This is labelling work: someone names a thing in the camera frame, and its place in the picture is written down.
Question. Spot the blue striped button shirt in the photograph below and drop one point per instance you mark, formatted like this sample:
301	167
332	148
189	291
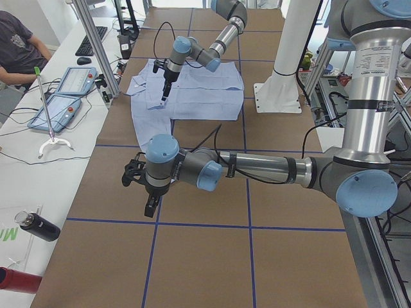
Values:
198	94

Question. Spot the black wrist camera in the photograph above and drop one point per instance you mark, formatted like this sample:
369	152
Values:
159	64
135	171

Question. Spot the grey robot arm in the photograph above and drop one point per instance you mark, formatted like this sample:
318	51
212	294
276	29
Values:
210	58
355	175

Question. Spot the seated person grey shirt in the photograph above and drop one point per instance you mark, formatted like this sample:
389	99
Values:
21	52

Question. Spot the red bottle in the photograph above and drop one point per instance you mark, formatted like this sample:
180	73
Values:
17	281

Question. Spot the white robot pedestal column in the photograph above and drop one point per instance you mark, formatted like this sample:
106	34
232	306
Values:
279	93

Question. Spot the black water bottle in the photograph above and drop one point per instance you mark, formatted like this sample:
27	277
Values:
37	225

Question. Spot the lower blue teach pendant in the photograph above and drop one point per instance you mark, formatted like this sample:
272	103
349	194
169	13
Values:
61	110

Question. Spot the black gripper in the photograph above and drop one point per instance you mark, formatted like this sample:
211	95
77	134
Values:
155	190
168	76

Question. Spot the blue teach pendant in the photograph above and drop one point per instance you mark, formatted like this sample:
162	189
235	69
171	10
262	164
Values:
77	81
61	110

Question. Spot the black computer mouse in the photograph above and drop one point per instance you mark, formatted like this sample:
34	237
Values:
83	60

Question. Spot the upper blue teach pendant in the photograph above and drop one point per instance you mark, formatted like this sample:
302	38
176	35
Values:
77	81

